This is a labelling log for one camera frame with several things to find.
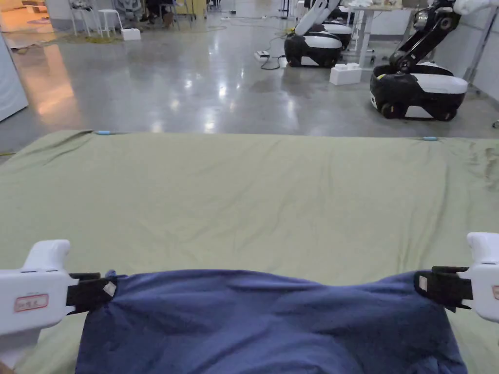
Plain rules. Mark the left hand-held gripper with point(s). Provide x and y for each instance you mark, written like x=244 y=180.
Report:
x=35 y=288

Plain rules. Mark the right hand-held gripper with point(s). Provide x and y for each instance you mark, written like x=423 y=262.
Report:
x=485 y=272

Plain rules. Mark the dark blue garment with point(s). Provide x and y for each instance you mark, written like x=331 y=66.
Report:
x=253 y=323

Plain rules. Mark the person's left hand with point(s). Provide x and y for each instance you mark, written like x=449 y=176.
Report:
x=4 y=368

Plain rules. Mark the light blue sheet clip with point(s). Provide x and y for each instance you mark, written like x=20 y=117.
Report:
x=430 y=138
x=104 y=133

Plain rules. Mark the bed with pale green sheet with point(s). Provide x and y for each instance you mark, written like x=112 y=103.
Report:
x=249 y=194

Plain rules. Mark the black and white wheeled robot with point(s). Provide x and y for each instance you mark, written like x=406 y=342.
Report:
x=421 y=85
x=340 y=30
x=315 y=48

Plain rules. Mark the white foam block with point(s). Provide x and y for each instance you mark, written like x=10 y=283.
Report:
x=345 y=74

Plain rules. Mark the white foam box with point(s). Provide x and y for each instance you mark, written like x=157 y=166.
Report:
x=131 y=34

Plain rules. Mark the white desk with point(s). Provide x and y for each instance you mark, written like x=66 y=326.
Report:
x=366 y=15

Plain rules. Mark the white power strip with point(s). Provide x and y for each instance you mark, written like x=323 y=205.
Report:
x=262 y=55

